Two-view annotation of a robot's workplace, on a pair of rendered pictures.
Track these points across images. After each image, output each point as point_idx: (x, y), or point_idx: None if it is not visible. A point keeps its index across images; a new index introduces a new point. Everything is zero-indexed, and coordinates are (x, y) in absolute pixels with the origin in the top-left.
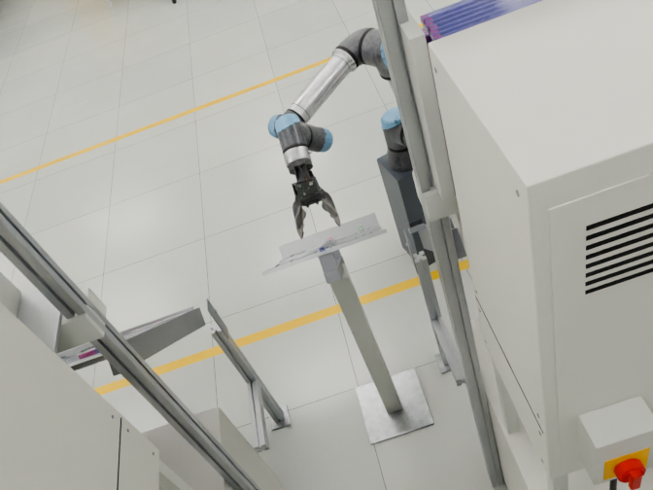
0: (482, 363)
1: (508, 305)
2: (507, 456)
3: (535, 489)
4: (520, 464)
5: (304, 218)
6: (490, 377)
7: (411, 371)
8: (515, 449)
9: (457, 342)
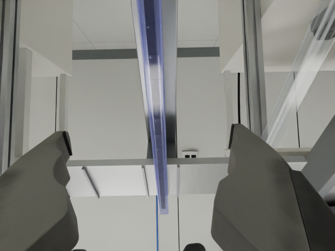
0: (279, 6)
1: None
2: (238, 10)
3: (232, 62)
4: (235, 56)
5: (59, 185)
6: (270, 18)
7: None
8: (239, 52)
9: (248, 107)
